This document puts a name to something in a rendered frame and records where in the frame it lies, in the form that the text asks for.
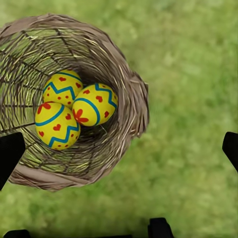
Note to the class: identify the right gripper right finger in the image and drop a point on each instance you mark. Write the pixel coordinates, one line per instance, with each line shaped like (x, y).
(230, 148)

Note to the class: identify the easter egg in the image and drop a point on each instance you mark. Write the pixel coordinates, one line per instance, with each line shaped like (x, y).
(56, 125)
(94, 105)
(63, 87)

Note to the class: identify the wicker basket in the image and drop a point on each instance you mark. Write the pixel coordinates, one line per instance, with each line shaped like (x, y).
(105, 60)

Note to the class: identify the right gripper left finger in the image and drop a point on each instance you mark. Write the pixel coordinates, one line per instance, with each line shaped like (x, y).
(12, 148)

